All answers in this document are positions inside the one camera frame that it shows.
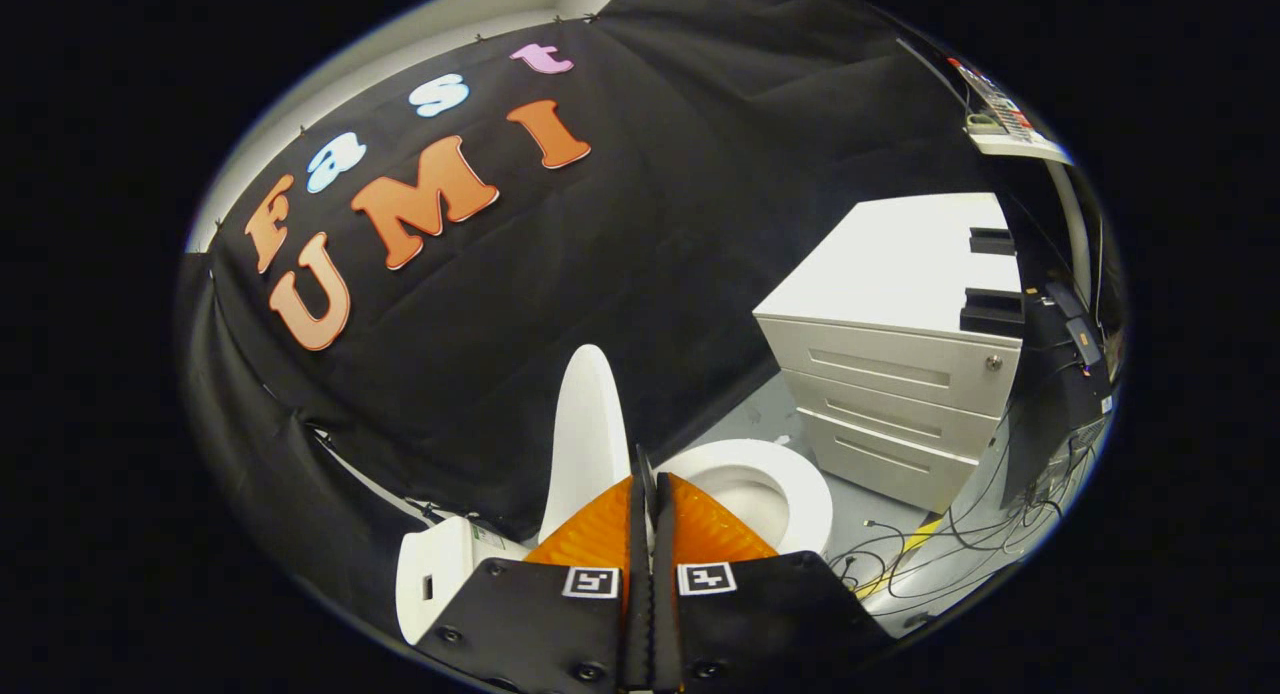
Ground white side shelf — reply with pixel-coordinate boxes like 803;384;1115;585
965;59;1073;165

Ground black floor cable bundle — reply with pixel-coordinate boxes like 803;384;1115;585
830;444;1096;615

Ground white drawer cabinet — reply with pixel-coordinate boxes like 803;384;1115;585
752;192;1027;516

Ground yellow floor cable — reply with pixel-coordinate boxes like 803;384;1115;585
855;519;946;600

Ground white toilet tank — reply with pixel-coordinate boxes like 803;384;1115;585
396;516;531;647

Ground black backdrop cloth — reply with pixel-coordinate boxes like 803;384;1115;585
178;0;1011;625

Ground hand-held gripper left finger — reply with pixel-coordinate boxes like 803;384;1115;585
415;446;654;693

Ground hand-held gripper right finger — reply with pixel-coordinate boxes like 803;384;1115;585
652;471;896;693

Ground black wall cables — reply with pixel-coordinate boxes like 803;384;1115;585
315;429;446;523

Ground white toilet lid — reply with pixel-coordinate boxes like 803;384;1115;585
538;344;634;547

